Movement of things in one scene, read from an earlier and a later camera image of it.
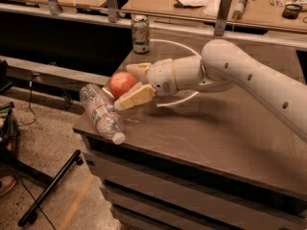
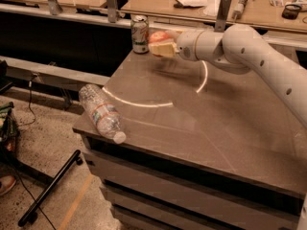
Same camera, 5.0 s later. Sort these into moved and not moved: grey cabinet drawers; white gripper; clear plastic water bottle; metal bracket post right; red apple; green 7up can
Moved: white gripper; red apple
Not moved: grey cabinet drawers; clear plastic water bottle; green 7up can; metal bracket post right
